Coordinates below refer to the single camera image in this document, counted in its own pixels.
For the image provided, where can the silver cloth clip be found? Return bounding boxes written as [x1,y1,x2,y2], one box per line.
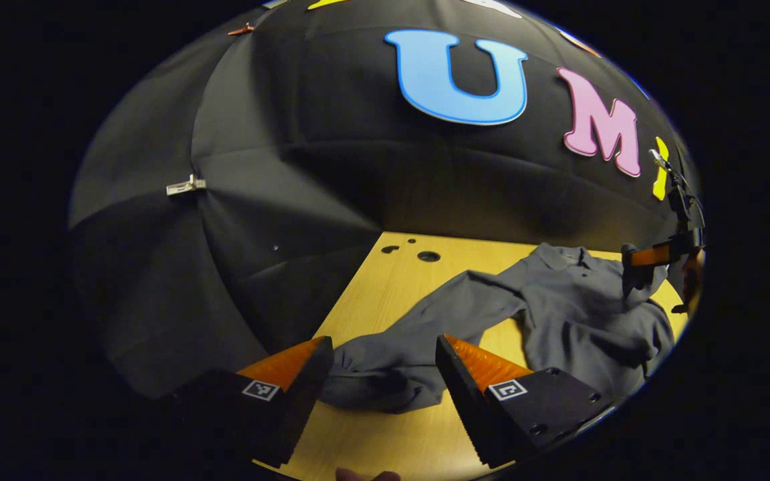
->
[166,175,207,196]

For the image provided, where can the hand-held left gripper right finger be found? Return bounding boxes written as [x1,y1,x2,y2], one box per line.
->
[436,334,617,468]

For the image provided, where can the black backdrop cloth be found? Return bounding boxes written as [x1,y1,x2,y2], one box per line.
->
[70,0,700,402]

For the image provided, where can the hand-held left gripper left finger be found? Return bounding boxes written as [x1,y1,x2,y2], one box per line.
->
[170,336,334,468]

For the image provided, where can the grey collared shirt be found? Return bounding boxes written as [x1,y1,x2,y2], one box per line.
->
[322,243,676,414]

